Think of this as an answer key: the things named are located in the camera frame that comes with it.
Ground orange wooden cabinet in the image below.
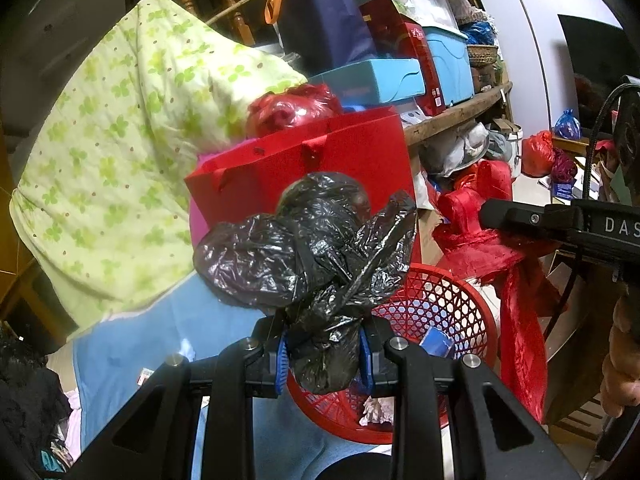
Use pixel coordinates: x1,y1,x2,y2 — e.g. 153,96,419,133
0,135,56,321

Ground tied red plastic bag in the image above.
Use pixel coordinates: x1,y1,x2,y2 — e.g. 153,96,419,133
245,84,345,138

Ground blue white box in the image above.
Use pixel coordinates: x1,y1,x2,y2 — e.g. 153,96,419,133
419,329,456,358

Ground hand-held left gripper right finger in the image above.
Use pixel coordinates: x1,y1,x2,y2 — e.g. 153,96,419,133
357,317,571,480

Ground black screen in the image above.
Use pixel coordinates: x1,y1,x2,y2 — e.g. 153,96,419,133
557,14,640,126

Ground red mesh plastic basket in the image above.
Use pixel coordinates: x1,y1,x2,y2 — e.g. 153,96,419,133
286,263,501,443

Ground flat light blue box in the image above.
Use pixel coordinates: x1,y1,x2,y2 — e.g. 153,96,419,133
307,58,426,106

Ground light blue storage bin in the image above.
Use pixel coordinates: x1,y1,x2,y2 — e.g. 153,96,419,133
422,27,476,108

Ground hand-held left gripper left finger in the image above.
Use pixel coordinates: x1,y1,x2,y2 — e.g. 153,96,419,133
65,317,288,480

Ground metal basin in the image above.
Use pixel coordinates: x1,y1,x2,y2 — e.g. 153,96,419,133
425,122,491,176

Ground wooden stair railing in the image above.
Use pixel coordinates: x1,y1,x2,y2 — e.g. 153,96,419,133
125,0,301,46

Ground green floral quilt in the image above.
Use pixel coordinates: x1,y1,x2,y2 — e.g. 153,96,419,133
10,0,308,326

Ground blue plastic bag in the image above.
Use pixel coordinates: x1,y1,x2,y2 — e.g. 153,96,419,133
460,21,493,46
552,109,582,141

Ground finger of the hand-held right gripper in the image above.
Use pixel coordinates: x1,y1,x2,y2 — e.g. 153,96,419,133
477,199,584,242

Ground magenta pillow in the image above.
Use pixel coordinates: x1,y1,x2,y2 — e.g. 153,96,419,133
189,150,208,248

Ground navy bag orange handles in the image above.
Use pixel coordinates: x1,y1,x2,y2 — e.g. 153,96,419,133
265,0,378,73

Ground rough wooden table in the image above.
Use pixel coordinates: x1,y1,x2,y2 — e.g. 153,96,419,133
402,82,515,146

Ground dark red box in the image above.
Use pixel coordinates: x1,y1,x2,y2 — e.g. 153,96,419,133
357,0,448,116

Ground black cable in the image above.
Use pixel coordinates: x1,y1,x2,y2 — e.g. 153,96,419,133
582,82,631,201

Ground black plastic bag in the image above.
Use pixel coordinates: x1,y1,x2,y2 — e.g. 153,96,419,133
192,171,418,395

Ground black clothes pile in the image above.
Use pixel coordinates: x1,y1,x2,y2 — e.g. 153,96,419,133
0,330,71,461

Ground person's right hand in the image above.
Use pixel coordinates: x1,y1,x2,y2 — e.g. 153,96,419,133
600,292,640,418

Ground red paper bag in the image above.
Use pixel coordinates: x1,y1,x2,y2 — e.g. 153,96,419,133
184,106,418,241

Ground cardboard box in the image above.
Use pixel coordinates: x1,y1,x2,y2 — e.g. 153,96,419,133
415,205,443,266

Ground woven basket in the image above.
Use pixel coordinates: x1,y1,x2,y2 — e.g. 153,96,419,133
466,44,501,66

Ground large red plastic bag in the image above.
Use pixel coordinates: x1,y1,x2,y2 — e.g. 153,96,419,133
521,130,556,178

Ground white tissue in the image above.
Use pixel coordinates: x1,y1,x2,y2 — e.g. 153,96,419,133
361,395,396,426

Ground maroon plastic bag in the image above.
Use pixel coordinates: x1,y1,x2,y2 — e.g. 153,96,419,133
551,147,578,183

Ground blue blanket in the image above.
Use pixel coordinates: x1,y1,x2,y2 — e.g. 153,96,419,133
72,270,396,480

